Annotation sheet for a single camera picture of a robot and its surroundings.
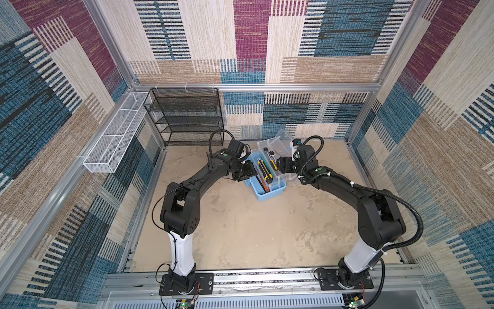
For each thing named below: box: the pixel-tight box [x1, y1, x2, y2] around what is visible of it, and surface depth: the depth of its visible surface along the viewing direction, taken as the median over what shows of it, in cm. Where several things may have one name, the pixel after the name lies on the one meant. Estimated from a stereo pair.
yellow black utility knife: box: [257, 158, 274, 185], surface depth 96 cm
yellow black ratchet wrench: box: [269, 150, 279, 172], surface depth 93 cm
